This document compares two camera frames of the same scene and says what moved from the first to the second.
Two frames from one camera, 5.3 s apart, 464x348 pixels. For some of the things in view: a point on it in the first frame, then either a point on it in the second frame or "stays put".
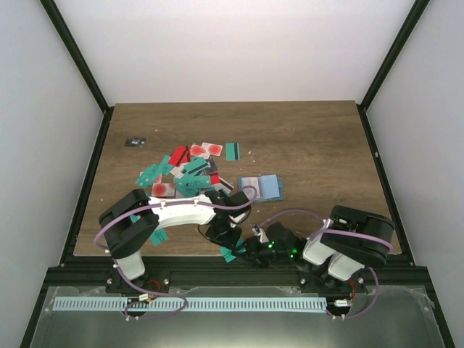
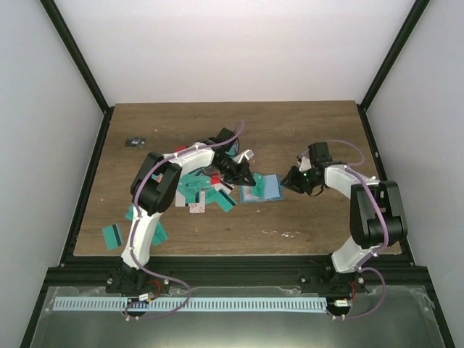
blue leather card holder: x=270 y=188 stays put
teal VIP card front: x=227 y=254 -> x=259 y=190
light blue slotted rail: x=189 y=304 stays put
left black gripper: x=230 y=243 -> x=237 y=177
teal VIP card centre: x=190 y=184 stays put
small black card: x=135 y=142 stays put
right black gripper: x=254 y=252 -> x=292 y=182
